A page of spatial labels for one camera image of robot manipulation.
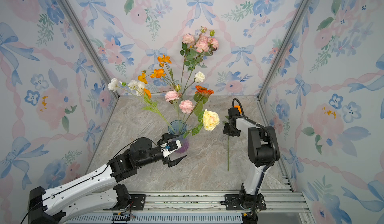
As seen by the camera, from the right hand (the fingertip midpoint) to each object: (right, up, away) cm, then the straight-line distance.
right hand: (229, 131), depth 100 cm
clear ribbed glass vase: (-33, +15, -22) cm, 43 cm away
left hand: (-29, -1, -33) cm, 44 cm away
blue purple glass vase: (-32, +5, -20) cm, 37 cm away
